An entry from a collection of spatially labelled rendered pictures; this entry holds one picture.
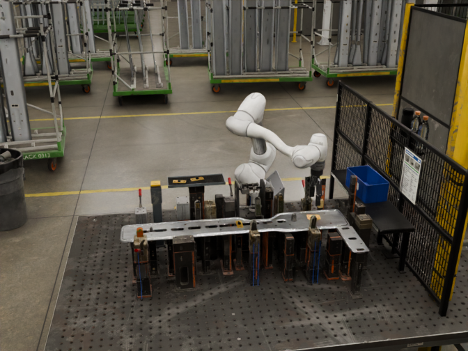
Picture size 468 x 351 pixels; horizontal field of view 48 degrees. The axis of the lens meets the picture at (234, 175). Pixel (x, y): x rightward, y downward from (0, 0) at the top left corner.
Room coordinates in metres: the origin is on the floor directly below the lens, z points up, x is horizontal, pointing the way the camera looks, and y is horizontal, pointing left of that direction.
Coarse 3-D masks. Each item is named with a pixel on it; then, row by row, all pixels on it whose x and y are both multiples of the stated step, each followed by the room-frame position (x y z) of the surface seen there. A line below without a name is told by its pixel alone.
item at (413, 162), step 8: (408, 152) 2.91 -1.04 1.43; (408, 160) 2.89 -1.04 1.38; (416, 160) 2.80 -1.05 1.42; (408, 168) 2.88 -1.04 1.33; (416, 168) 2.79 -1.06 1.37; (400, 176) 2.96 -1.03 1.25; (408, 176) 2.87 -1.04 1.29; (416, 176) 2.77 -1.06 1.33; (400, 184) 2.95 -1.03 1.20; (408, 184) 2.85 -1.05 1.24; (416, 184) 2.76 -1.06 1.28; (400, 192) 2.93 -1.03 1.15; (408, 192) 2.84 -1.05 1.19; (416, 192) 2.75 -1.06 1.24; (408, 200) 2.83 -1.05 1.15
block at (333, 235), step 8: (336, 232) 2.73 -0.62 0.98; (328, 240) 2.70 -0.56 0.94; (336, 240) 2.65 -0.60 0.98; (328, 248) 2.68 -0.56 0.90; (336, 248) 2.65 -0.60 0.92; (328, 256) 2.69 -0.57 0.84; (336, 256) 2.66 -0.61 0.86; (328, 264) 2.66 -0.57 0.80; (336, 264) 2.66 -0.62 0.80; (328, 272) 2.65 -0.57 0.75; (336, 272) 2.65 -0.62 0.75; (328, 280) 2.64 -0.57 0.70
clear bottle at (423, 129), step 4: (424, 116) 2.96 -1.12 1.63; (424, 120) 2.95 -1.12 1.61; (420, 124) 2.97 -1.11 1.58; (424, 124) 2.95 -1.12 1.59; (428, 124) 2.95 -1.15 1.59; (420, 128) 2.95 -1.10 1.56; (424, 128) 2.94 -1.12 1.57; (428, 128) 2.94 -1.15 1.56; (420, 132) 2.95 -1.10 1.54; (424, 132) 2.93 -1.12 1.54; (428, 132) 2.94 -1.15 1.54; (424, 136) 2.93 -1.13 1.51; (420, 144) 2.94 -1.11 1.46; (424, 148) 2.93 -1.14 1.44
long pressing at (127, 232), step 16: (144, 224) 2.79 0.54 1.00; (160, 224) 2.79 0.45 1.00; (176, 224) 2.79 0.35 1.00; (192, 224) 2.79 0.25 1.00; (208, 224) 2.79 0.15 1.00; (224, 224) 2.80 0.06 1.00; (272, 224) 2.79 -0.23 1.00; (288, 224) 2.79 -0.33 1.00; (304, 224) 2.79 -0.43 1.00; (320, 224) 2.79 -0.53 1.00; (336, 224) 2.79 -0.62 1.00; (128, 240) 2.61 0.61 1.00
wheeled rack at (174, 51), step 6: (162, 0) 12.74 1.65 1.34; (162, 6) 12.73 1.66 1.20; (162, 12) 12.73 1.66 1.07; (174, 48) 12.39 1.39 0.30; (192, 48) 12.43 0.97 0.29; (204, 48) 12.26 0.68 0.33; (174, 54) 11.82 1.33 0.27; (180, 54) 11.83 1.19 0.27; (186, 54) 11.84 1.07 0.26; (192, 54) 11.86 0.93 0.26; (198, 54) 11.87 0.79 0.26; (204, 54) 11.89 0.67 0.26; (210, 54) 11.90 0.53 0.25
